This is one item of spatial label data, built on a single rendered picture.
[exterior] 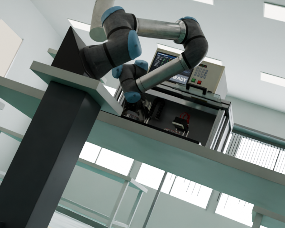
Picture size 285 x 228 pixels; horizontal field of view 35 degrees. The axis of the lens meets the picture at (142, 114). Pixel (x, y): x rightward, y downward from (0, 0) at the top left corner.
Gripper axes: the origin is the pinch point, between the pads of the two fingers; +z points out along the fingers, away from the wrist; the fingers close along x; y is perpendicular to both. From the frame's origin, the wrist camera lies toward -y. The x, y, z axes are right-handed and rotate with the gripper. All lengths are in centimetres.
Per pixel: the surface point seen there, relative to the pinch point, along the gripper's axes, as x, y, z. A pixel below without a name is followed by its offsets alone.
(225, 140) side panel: 45, -52, 15
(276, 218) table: 90, -83, 72
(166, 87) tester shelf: 7.8, -24.0, -17.1
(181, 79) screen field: 13.5, -30.9, -21.8
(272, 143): 60, -353, 122
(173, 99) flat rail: 15.0, -19.9, -12.4
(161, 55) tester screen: -3.7, -37.4, -30.9
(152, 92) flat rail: 1.4, -19.9, -12.5
